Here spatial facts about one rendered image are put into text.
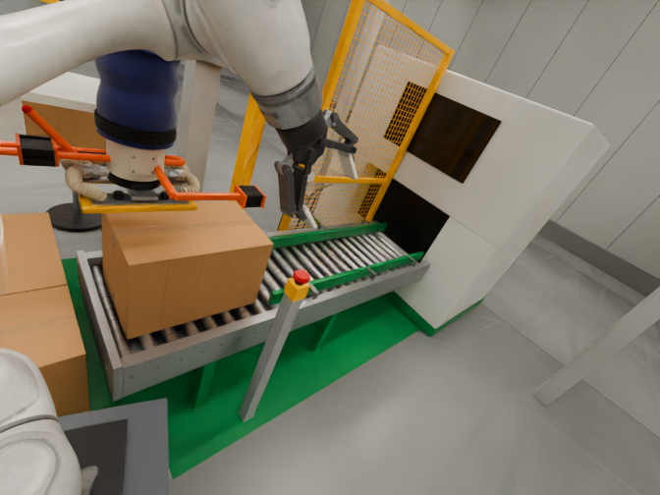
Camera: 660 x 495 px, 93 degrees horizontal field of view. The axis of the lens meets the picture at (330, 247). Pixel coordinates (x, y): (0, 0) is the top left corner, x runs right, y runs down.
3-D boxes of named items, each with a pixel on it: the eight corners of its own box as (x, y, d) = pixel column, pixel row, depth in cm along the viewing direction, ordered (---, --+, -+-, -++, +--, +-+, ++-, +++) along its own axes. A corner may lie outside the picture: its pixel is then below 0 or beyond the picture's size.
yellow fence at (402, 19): (348, 258, 348) (449, 49, 242) (354, 264, 342) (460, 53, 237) (256, 279, 267) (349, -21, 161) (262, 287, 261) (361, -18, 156)
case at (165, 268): (222, 257, 189) (235, 200, 169) (254, 302, 168) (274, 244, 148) (102, 277, 147) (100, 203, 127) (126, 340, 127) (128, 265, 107)
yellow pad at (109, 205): (188, 197, 123) (189, 186, 120) (196, 210, 117) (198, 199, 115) (78, 197, 100) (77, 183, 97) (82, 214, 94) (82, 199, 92)
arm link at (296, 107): (235, 89, 42) (255, 125, 47) (281, 104, 37) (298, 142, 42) (279, 49, 44) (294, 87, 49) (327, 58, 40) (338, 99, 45)
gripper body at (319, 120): (296, 87, 48) (313, 135, 56) (259, 124, 46) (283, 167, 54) (332, 98, 45) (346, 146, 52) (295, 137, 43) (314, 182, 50)
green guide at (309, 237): (376, 225, 310) (380, 217, 305) (383, 231, 304) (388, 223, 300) (224, 245, 199) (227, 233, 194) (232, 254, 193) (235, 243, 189)
